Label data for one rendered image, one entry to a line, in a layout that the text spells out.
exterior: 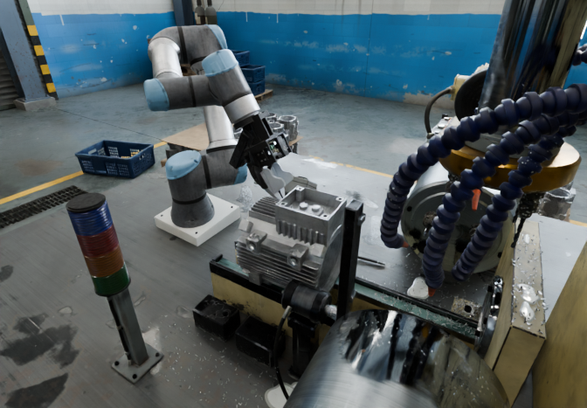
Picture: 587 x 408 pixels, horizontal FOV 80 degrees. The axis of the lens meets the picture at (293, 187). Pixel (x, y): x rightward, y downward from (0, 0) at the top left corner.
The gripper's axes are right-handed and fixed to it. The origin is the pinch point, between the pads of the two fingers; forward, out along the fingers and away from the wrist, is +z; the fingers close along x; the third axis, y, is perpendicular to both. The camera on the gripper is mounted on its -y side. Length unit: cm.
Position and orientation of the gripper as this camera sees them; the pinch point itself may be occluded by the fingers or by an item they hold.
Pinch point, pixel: (278, 197)
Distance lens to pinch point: 84.8
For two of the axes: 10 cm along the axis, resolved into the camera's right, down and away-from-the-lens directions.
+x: 5.1, -4.0, 7.6
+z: 4.3, 8.8, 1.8
